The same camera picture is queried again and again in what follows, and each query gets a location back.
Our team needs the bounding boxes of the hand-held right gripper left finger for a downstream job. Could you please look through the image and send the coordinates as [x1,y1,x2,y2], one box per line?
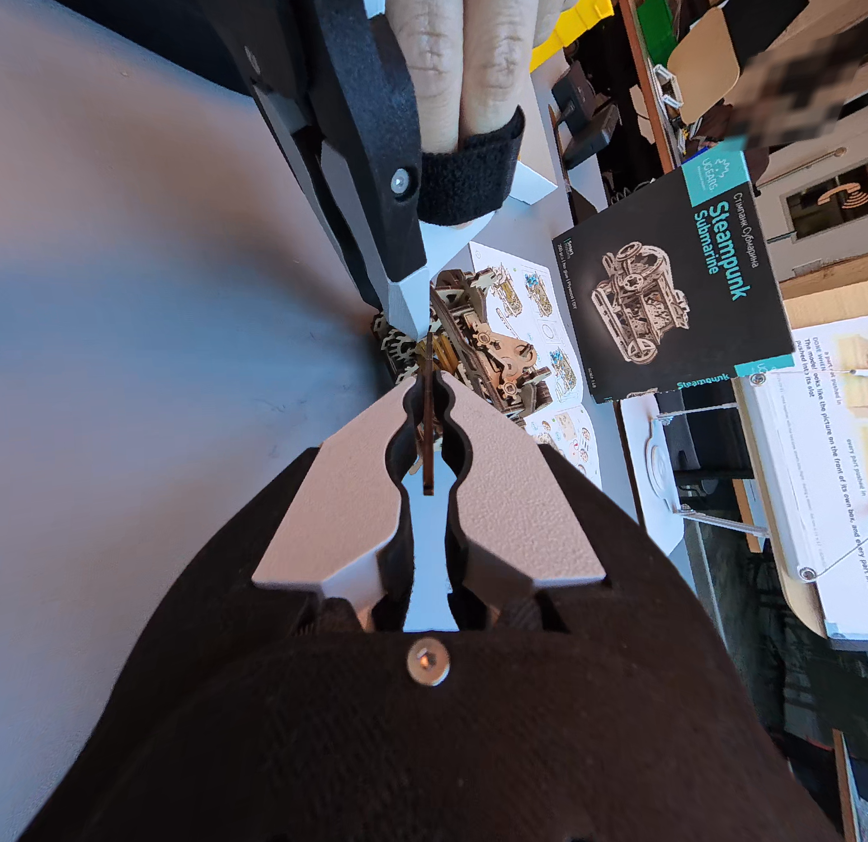
[251,374,435,634]

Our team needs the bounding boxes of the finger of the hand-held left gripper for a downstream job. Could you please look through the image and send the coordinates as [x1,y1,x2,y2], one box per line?
[252,82,384,310]
[319,138,433,340]

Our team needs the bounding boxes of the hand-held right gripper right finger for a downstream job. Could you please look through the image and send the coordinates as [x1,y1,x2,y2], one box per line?
[434,370,608,633]

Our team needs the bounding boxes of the wooden mechanical model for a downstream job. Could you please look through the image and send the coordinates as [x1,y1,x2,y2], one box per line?
[369,269,553,430]

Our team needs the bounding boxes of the thin wooden model part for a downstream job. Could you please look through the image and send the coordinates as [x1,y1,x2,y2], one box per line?
[415,330,440,497]

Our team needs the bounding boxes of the black model kit box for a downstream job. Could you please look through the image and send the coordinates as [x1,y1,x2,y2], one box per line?
[551,149,796,405]

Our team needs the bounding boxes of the person's left hand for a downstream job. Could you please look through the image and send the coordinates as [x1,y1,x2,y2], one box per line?
[383,0,591,154]

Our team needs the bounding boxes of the assembly instruction booklet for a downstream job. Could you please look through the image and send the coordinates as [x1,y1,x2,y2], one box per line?
[468,240,604,492]

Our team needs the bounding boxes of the white cardboard tray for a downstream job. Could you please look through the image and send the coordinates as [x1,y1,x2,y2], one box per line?
[507,162,558,207]

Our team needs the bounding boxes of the person's dark clothing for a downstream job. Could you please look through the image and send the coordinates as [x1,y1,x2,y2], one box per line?
[14,0,259,95]

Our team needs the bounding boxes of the yellow plastic bin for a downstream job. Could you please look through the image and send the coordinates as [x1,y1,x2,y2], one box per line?
[529,0,613,74]

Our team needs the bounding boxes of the black box-shaped device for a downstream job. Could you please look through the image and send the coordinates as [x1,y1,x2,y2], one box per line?
[549,62,623,171]

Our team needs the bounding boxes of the white task instruction sheet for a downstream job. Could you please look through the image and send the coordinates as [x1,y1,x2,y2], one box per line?
[739,325,868,649]

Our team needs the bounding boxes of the green board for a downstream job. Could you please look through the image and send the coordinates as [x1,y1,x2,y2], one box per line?
[634,0,679,63]

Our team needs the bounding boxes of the dark window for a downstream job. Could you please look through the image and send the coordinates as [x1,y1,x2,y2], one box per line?
[783,176,868,241]

